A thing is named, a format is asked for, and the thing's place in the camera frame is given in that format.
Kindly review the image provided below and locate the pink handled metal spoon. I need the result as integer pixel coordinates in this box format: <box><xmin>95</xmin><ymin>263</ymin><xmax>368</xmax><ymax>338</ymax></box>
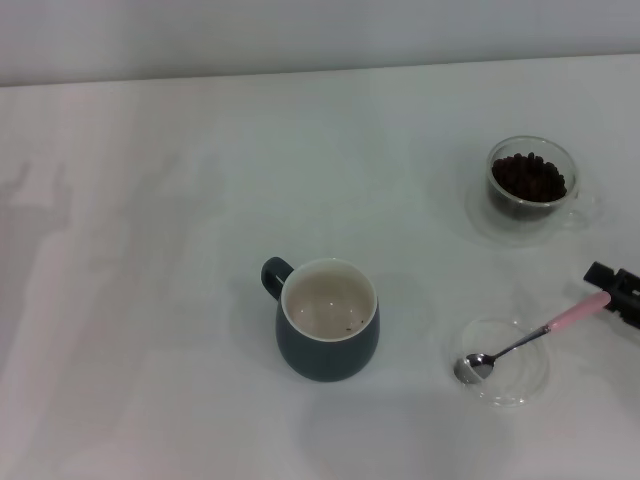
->
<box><xmin>453</xmin><ymin>291</ymin><xmax>613</xmax><ymax>387</ymax></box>

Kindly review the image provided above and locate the clear glass cup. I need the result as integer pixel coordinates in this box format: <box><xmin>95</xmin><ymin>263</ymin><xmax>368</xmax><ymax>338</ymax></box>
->
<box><xmin>485</xmin><ymin>134</ymin><xmax>604</xmax><ymax>232</ymax></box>

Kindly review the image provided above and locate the pile of coffee beans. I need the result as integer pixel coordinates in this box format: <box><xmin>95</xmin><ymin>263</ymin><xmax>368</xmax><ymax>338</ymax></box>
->
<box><xmin>490</xmin><ymin>151</ymin><xmax>569</xmax><ymax>204</ymax></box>

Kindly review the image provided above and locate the clear glass saucer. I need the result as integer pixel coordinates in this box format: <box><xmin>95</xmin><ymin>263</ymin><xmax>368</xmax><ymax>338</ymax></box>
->
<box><xmin>442</xmin><ymin>315</ymin><xmax>551</xmax><ymax>409</ymax></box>
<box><xmin>464</xmin><ymin>169</ymin><xmax>596</xmax><ymax>249</ymax></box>

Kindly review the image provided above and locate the dark green ceramic mug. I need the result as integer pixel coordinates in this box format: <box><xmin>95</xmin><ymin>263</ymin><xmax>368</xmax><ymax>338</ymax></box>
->
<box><xmin>259</xmin><ymin>256</ymin><xmax>381</xmax><ymax>384</ymax></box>

